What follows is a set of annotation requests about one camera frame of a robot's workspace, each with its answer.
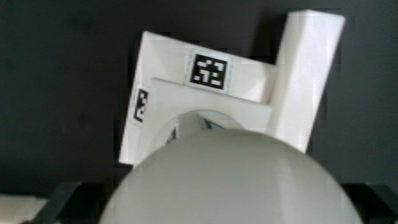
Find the white fence bar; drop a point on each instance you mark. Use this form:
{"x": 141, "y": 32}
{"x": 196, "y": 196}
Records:
{"x": 20, "y": 208}
{"x": 304, "y": 61}

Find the white front fence bar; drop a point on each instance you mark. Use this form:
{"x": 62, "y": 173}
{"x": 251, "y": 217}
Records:
{"x": 20, "y": 208}

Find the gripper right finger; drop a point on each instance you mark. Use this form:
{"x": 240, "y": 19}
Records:
{"x": 375, "y": 202}

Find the white lamp base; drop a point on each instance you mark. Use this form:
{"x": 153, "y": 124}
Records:
{"x": 192, "y": 79}

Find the white right fence bar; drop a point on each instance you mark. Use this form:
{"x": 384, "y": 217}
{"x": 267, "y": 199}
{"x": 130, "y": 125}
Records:
{"x": 304, "y": 61}

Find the white lamp bulb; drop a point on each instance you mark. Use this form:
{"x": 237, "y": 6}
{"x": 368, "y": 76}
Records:
{"x": 229, "y": 178}

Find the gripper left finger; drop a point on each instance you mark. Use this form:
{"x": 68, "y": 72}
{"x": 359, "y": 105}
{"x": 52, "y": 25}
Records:
{"x": 75, "y": 203}

